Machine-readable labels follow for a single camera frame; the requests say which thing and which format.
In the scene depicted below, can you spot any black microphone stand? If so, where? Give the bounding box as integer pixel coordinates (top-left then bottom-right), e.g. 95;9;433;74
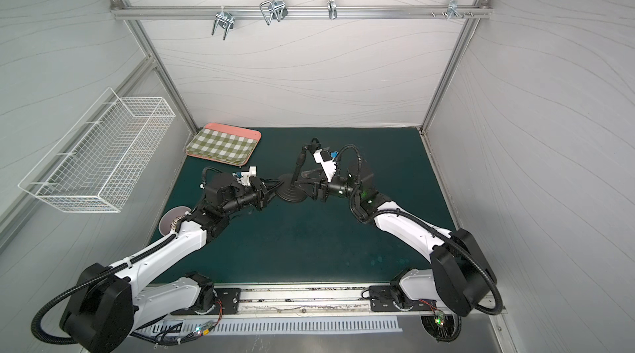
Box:
275;137;321;203

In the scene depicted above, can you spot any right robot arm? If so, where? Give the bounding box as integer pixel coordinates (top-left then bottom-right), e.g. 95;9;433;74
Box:
292;162;504;317

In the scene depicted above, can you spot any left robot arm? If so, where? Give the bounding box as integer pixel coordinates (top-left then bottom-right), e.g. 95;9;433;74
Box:
60;173;281;352

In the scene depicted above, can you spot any pink plastic tray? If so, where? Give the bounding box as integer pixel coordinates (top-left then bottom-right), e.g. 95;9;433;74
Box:
185;123;261;167

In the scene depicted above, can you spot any green white checkered cloth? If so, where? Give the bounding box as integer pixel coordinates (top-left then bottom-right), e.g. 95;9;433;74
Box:
185;129;259;166

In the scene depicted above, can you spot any grey bowl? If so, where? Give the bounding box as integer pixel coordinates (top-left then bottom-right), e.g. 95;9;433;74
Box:
158;206;191;237

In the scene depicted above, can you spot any metal hook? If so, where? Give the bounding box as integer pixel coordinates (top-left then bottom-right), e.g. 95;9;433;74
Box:
212;11;235;40
430;0;473;20
327;0;337;21
259;0;289;25

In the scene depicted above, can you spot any aluminium crossbar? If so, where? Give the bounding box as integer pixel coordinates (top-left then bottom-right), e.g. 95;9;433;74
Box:
111;3;494;21

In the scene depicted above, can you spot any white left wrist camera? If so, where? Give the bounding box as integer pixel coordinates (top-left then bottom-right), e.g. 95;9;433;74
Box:
233;166;257;187

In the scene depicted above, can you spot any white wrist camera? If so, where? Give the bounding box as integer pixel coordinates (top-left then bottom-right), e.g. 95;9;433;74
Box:
314;149;338;183
233;166;257;187

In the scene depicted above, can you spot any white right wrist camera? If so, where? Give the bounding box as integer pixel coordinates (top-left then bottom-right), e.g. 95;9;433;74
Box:
314;149;338;183

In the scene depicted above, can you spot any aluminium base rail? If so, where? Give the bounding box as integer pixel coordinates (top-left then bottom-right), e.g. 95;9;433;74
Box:
170;280;507;317

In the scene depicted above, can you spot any white wire basket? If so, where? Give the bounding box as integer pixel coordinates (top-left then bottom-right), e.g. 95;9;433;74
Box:
18;88;175;213

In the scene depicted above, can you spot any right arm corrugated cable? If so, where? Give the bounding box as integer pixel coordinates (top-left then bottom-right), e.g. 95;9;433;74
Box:
346;193;504;317

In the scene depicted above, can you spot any black corrugated cable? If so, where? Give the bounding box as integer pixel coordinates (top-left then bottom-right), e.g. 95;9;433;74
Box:
30;231;180;345

